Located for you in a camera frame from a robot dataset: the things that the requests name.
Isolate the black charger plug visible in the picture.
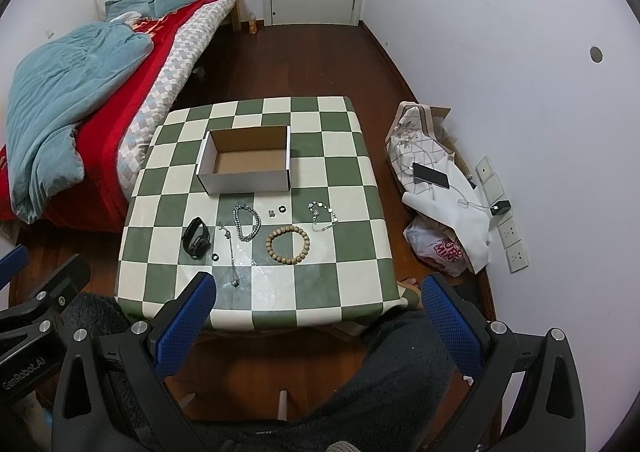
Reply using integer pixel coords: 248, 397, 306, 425
490, 199, 512, 217

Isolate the checkered grey white quilt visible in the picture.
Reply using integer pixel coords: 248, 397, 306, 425
116, 0, 237, 198

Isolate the black smart band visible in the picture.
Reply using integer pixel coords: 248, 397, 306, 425
181, 217, 212, 260

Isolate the white plastic shopping bag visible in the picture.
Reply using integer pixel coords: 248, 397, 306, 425
402, 217, 466, 277

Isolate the thin silver pendant necklace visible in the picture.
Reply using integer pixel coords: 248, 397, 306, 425
216, 221, 260, 289

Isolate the chunky silver chain bracelet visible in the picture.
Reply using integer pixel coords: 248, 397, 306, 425
232, 203, 263, 243

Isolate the small orange bottle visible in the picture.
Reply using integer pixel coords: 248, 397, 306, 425
248, 13, 257, 34

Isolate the green white checkered tablecloth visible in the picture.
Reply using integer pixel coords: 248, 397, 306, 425
115, 96, 418, 331

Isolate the white charging cable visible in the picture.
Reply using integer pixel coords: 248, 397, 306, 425
426, 181, 497, 213

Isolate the white wall socket row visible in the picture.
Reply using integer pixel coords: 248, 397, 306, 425
475, 156, 529, 274

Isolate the wooden bead bracelet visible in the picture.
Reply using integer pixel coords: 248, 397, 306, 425
264, 224, 312, 267

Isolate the black smartphone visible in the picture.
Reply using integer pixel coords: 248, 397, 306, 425
412, 163, 450, 189

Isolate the white patterned tote bag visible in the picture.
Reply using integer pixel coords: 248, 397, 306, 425
385, 100, 473, 193

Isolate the teal blue blanket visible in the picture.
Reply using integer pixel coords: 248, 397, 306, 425
5, 0, 246, 225

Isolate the person's dark trousers leg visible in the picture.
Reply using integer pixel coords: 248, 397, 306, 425
64, 292, 476, 452

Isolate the red bed sheet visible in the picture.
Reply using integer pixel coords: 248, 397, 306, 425
0, 0, 229, 233

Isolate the silver charm bracelet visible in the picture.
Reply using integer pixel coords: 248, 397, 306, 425
306, 199, 340, 233

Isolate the white cardboard box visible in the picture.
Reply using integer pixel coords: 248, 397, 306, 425
195, 126, 292, 195

